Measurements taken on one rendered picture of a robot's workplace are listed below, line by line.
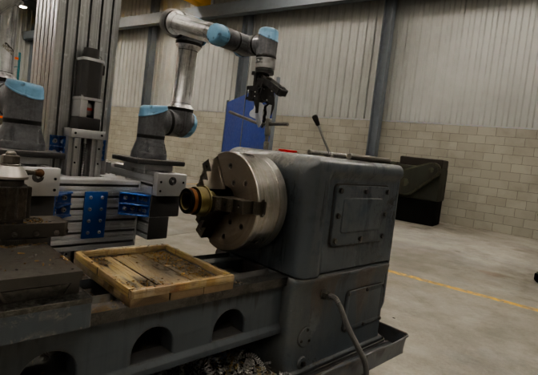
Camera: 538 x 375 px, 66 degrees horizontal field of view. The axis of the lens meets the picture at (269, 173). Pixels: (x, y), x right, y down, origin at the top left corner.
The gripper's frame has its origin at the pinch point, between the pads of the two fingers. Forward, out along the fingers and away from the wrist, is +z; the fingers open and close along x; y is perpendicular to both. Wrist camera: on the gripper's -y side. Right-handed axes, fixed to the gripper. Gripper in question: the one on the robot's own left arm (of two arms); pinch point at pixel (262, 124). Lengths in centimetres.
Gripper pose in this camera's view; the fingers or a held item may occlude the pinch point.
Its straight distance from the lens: 156.7
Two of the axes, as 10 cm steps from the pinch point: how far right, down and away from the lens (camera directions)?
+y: -6.9, -1.2, 7.1
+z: -1.1, 9.9, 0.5
